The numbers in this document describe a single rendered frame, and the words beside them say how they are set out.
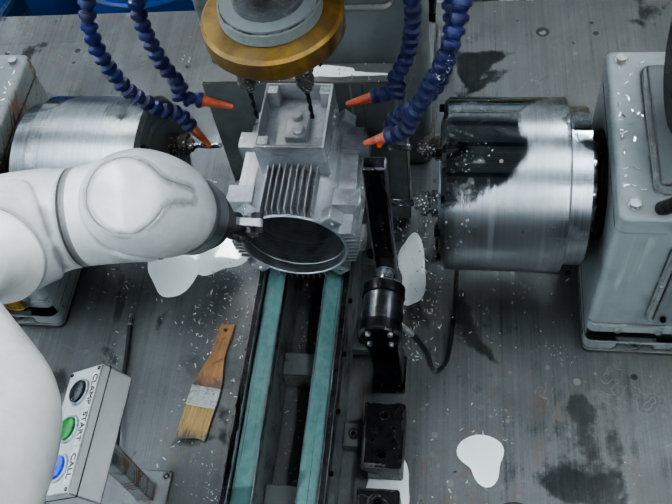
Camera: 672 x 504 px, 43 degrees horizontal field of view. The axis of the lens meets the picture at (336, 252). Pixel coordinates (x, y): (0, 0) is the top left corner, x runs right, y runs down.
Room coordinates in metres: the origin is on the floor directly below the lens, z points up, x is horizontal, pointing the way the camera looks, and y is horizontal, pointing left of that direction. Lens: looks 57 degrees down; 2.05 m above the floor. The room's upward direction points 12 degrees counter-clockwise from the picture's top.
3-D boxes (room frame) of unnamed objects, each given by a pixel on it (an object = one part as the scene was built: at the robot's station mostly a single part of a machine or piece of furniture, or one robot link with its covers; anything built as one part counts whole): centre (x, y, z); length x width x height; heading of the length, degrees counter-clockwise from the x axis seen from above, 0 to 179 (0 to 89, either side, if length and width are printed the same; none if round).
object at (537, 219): (0.70, -0.29, 1.04); 0.41 x 0.25 x 0.25; 74
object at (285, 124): (0.83, 0.02, 1.11); 0.12 x 0.11 x 0.07; 163
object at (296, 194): (0.79, 0.03, 1.01); 0.20 x 0.19 x 0.19; 163
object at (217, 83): (0.94, -0.01, 0.97); 0.30 x 0.11 x 0.34; 74
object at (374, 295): (0.72, -0.13, 0.92); 0.45 x 0.13 x 0.24; 164
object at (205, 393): (0.62, 0.24, 0.80); 0.21 x 0.05 x 0.01; 157
